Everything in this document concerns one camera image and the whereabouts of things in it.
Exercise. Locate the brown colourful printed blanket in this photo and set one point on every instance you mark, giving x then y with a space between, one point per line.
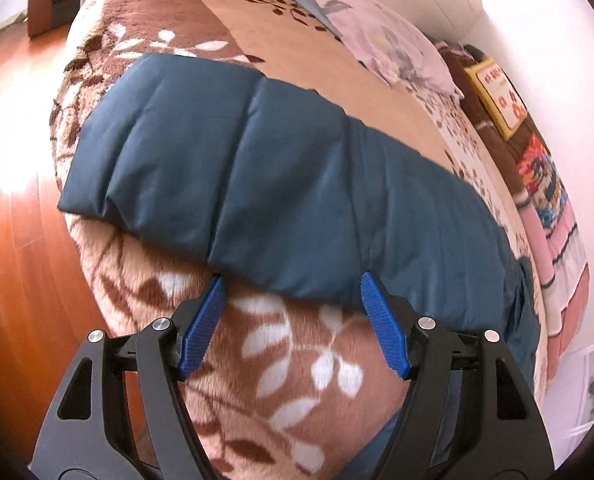
507 135

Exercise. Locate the leaf pattern plush blanket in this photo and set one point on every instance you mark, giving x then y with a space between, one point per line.
277 360

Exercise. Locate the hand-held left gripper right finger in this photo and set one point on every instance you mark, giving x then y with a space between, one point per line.
384 325

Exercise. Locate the floral pillow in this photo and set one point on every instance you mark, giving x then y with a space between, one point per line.
372 25

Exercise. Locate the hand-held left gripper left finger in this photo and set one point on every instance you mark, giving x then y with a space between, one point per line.
202 321

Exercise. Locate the pink striped blanket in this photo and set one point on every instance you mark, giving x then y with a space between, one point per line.
562 270

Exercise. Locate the dark blue padded jacket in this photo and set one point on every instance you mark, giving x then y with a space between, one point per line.
277 185

